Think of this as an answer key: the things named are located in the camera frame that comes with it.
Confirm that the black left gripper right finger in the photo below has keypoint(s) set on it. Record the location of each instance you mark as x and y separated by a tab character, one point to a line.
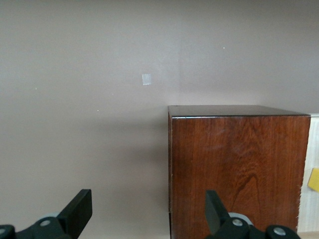
216	216

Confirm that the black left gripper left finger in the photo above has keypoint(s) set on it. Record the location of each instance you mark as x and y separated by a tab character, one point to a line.
74	211

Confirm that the yellow block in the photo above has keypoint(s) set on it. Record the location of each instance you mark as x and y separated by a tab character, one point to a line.
314	180

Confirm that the white cloth panel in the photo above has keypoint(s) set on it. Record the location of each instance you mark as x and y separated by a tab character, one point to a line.
312	144

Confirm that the dark brown wooden cabinet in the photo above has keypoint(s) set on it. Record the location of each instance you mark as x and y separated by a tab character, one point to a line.
236	154

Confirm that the small tape patch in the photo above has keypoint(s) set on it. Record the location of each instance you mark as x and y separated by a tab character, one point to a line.
146	79

